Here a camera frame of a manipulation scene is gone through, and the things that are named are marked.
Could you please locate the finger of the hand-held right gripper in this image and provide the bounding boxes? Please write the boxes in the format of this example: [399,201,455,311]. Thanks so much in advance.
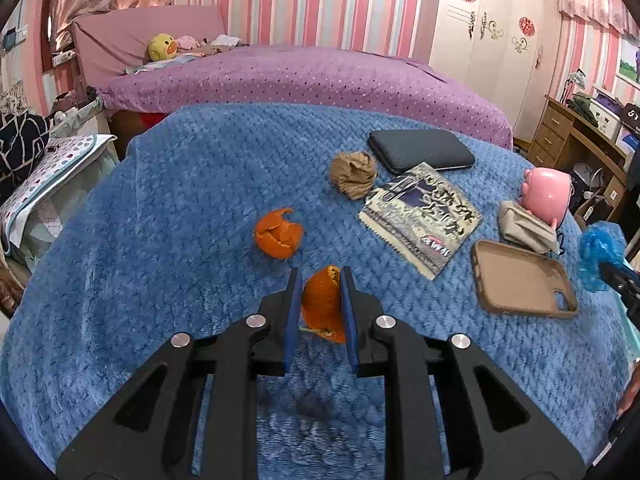
[598,261,640,302]

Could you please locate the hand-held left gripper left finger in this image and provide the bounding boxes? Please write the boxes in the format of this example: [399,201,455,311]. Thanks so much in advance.
[56,267,303,480]

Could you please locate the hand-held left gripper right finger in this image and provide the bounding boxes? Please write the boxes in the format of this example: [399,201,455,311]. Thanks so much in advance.
[340,266,587,480]

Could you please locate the orange peel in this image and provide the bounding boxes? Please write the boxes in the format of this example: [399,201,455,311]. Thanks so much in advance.
[254,207,304,260]
[300,266,347,343]

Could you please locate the blue plastic bag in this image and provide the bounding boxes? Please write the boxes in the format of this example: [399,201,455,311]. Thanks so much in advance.
[577,221,627,293]

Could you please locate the beige packet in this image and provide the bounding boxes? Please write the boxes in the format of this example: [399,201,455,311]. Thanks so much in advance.
[498,201,560,255]

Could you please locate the printed grey snack packet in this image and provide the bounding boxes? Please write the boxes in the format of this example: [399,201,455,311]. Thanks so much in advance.
[358,161,483,281]

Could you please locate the brown paper ball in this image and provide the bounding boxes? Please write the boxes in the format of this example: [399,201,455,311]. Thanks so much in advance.
[329,151,379,201]

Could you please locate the person's right forearm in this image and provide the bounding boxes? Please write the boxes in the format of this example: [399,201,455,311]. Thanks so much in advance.
[607,360,640,461]

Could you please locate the beige phone case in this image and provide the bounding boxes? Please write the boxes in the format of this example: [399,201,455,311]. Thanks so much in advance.
[471,239,580,318]

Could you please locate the white fan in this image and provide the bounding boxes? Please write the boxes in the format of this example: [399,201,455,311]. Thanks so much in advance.
[572,162,603,201]

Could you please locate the pink mug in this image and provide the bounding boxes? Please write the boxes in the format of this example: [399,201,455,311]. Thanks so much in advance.
[520,167,573,231]

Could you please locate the white storage box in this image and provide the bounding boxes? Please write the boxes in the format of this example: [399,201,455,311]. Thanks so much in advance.
[592,87,626,141]

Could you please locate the blue quilted blanket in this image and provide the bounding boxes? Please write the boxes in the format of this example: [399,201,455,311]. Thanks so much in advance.
[0,102,633,471]

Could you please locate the wooden desk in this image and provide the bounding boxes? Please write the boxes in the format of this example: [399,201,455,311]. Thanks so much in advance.
[527,95,640,221]

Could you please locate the black cap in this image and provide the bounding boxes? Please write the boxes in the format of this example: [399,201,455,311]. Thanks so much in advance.
[620,102,640,136]

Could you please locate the dark clothes pile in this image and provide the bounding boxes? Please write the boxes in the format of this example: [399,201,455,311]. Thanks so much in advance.
[570,92,601,126]

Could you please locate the black phone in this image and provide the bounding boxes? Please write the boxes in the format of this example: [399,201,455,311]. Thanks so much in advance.
[368,130,476,175]

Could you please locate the desk lamp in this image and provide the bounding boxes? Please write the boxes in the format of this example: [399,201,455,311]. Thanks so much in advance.
[562,69,586,106]

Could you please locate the white wardrobe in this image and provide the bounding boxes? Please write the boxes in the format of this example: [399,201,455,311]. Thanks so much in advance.
[429,0,561,143]

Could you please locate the purple dotted bed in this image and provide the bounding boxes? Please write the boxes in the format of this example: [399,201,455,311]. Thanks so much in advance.
[95,45,513,148]

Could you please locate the pink patterned short curtain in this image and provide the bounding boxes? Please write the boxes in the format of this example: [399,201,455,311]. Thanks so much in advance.
[557,0,640,38]

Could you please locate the dotted white cloth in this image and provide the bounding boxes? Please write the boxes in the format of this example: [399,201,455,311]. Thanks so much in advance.
[0,132,118,261]

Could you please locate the yellow duck plush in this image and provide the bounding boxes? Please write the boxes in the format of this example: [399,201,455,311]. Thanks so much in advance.
[148,33,178,62]

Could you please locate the dark patterned bag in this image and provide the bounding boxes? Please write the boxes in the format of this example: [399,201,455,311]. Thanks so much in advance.
[0,112,51,188]

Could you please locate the pink headboard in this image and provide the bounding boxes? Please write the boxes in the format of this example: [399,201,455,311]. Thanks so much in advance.
[70,4,228,88]

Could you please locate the wall poster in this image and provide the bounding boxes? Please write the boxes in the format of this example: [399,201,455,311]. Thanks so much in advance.
[617,35,640,83]

